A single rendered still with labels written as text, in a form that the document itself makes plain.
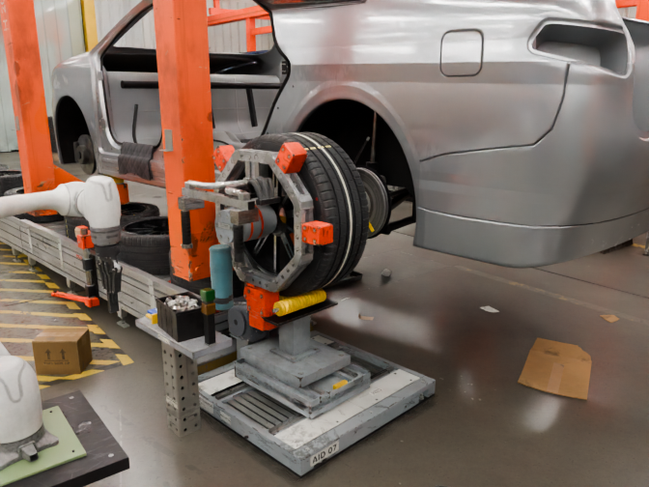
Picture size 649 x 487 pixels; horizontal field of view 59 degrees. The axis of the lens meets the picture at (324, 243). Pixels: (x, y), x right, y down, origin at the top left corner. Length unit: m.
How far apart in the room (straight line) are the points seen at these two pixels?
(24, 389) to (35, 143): 2.63
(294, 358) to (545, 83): 1.44
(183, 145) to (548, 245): 1.49
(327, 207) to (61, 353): 1.61
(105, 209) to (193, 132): 0.77
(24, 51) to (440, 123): 2.92
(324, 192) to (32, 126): 2.62
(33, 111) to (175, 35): 1.96
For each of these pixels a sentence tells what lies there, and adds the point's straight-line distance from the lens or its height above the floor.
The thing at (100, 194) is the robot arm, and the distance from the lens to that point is 1.88.
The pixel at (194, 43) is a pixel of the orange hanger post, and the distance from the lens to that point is 2.55.
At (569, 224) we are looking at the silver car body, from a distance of 2.09.
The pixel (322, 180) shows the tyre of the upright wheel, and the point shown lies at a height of 1.03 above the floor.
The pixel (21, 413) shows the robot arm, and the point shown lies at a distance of 1.91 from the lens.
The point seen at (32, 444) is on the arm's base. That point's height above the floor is 0.35.
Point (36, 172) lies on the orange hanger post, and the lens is 4.31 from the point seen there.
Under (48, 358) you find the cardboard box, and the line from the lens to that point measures 3.14.
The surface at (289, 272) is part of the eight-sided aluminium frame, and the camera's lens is 2.16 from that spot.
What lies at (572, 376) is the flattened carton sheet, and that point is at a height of 0.01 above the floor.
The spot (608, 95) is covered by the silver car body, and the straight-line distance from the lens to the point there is 2.05.
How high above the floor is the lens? 1.34
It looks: 15 degrees down
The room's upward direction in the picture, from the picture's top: straight up
